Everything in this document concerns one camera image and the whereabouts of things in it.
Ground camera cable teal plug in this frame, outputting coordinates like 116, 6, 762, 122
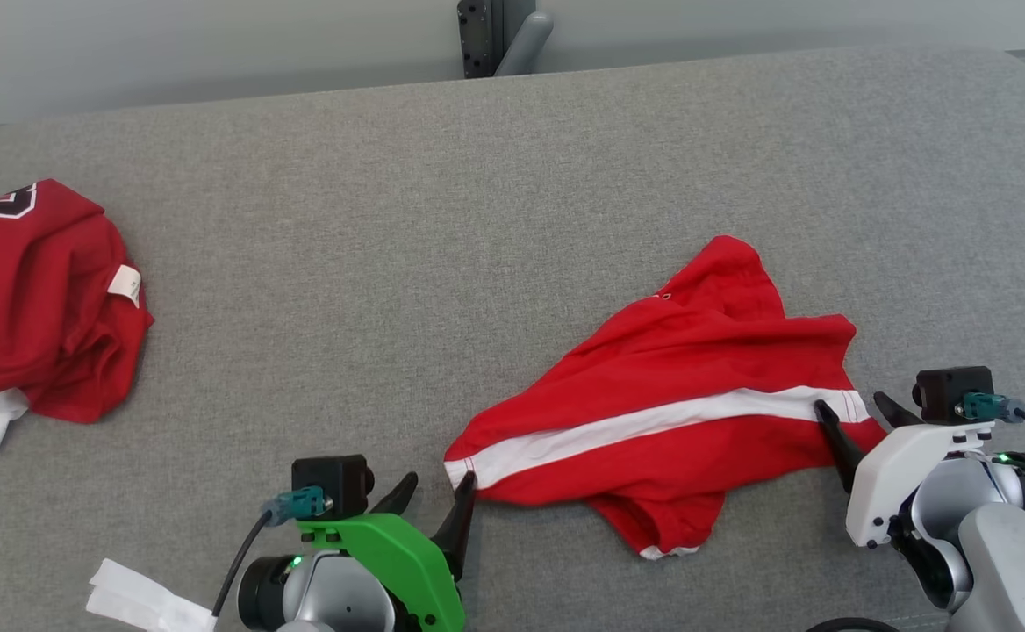
963, 392, 1025, 463
212, 489, 331, 617

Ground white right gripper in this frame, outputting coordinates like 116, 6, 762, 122
815, 391, 996, 549

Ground right camera cable teal plug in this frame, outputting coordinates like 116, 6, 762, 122
963, 392, 1025, 463

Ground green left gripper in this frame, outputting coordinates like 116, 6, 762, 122
297, 472, 477, 632

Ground red shorts with white stripe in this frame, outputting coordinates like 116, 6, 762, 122
444, 235, 889, 560

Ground white paper tag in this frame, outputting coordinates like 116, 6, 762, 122
86, 558, 217, 632

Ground black cable loop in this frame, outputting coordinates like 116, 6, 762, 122
806, 617, 901, 632

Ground left camera cable teal plug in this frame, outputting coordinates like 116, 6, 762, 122
212, 489, 331, 617

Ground black metal bracket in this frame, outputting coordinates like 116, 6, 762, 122
457, 0, 496, 79

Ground red basketball jersey white sleeves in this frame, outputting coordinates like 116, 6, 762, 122
0, 180, 155, 454

